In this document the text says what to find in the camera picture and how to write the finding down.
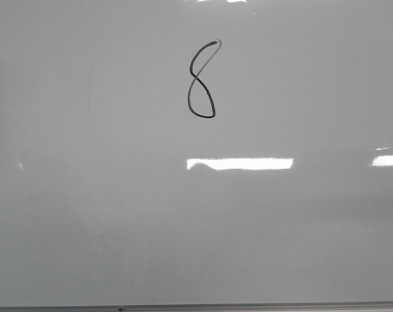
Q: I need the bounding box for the white glossy whiteboard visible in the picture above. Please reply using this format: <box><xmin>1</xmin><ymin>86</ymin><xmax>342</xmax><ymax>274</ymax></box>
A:
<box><xmin>0</xmin><ymin>1</ymin><xmax>393</xmax><ymax>306</ymax></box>

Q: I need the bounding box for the grey aluminium whiteboard frame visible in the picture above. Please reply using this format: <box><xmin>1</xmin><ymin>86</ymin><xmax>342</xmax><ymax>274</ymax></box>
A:
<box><xmin>0</xmin><ymin>301</ymin><xmax>393</xmax><ymax>311</ymax></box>

